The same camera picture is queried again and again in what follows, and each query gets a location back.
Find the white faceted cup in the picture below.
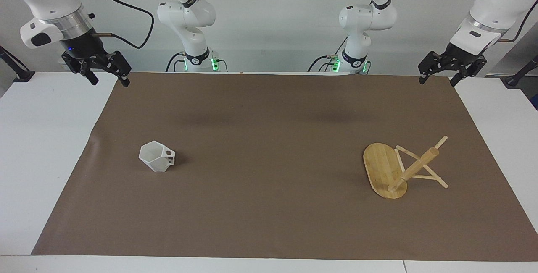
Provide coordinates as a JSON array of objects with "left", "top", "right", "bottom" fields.
[{"left": 139, "top": 140, "right": 176, "bottom": 173}]

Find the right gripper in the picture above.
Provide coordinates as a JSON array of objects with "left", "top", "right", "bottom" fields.
[{"left": 61, "top": 29, "right": 132, "bottom": 88}]

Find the black stand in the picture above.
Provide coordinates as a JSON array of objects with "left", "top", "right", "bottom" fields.
[
  {"left": 502, "top": 55, "right": 538, "bottom": 89},
  {"left": 0, "top": 45, "right": 35, "bottom": 83}
]

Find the wooden cup rack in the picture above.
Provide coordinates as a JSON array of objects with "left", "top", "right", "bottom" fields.
[{"left": 363, "top": 135, "right": 449, "bottom": 200}]

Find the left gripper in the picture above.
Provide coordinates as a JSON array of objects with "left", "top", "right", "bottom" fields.
[{"left": 417, "top": 42, "right": 488, "bottom": 87}]

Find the black cable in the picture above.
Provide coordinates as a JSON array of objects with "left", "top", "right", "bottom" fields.
[
  {"left": 499, "top": 0, "right": 538, "bottom": 43},
  {"left": 90, "top": 0, "right": 155, "bottom": 50},
  {"left": 308, "top": 37, "right": 348, "bottom": 72},
  {"left": 166, "top": 52, "right": 186, "bottom": 72}
]

